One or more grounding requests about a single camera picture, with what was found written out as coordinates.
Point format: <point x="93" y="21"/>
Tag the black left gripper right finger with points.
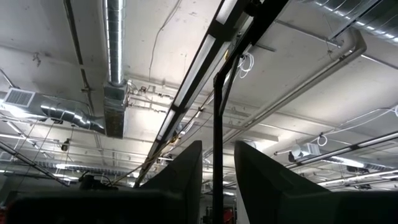
<point x="258" y="180"/>

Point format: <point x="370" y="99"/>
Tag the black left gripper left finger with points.
<point x="186" y="174"/>

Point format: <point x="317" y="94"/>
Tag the white ceiling mounted unit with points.
<point x="306" y="151"/>

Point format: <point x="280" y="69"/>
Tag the long black framed light bar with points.
<point x="196" y="71"/>

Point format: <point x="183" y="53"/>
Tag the white ceiling pipe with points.
<point x="311" y="82"/>

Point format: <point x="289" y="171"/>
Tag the black aluminium rig frame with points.
<point x="218" y="155"/>

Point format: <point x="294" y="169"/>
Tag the rusty metal duct box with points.
<point x="115" y="112"/>

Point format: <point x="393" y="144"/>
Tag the silver duct with vent grille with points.
<point x="62" y="112"/>

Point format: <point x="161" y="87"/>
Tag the slim silver round duct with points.
<point x="115" y="46"/>

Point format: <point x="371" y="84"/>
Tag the large silver spiral duct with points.
<point x="367" y="15"/>

